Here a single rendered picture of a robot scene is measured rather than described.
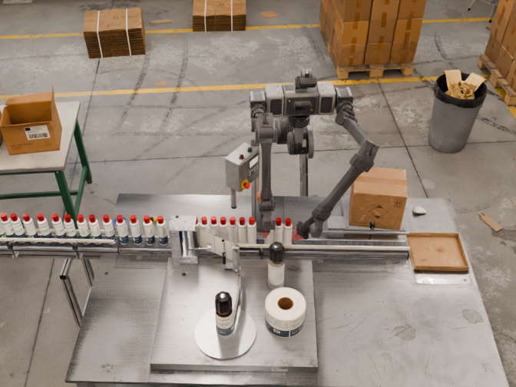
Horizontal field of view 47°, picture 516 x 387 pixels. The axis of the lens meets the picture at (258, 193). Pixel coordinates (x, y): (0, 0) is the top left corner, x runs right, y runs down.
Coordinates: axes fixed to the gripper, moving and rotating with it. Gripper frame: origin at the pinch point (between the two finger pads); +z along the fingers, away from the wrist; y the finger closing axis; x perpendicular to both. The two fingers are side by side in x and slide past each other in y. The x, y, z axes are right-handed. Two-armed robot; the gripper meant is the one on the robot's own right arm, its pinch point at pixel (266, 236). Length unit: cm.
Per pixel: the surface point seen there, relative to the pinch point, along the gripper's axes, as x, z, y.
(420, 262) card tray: -2, 19, 87
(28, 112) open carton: 125, 6, -170
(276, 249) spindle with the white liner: -23.9, -16.0, 5.6
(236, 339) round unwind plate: -58, 13, -14
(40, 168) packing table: 84, 23, -154
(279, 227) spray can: 4.2, -2.6, 7.3
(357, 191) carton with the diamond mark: 26, -10, 52
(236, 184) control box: 6.8, -31.6, -15.6
